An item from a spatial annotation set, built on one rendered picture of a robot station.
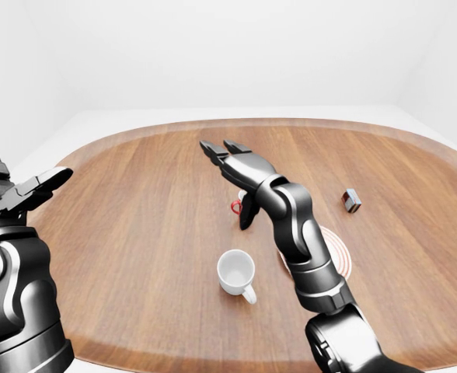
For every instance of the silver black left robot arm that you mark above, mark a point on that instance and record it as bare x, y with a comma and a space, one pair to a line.
15, 295

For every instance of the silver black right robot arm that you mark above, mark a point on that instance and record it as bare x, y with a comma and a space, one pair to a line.
310, 264

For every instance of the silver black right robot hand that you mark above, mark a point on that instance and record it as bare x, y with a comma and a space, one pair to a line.
246, 167

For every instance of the white plate with red rings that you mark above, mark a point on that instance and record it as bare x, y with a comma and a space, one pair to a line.
339, 252

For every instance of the plain white mug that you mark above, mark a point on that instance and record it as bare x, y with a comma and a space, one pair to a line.
236, 272

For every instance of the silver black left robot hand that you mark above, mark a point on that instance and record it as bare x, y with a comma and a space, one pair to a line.
26, 190

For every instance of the small dark printed box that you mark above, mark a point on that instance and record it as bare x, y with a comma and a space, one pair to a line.
351, 200

